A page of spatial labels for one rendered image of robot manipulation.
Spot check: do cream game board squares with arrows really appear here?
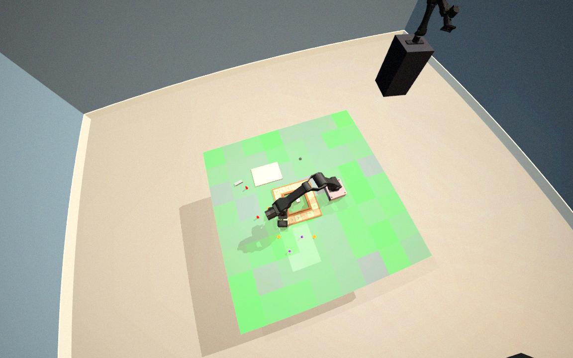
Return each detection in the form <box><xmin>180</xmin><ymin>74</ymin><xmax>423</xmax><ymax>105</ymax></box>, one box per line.
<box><xmin>273</xmin><ymin>180</ymin><xmax>321</xmax><ymax>225</ymax></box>

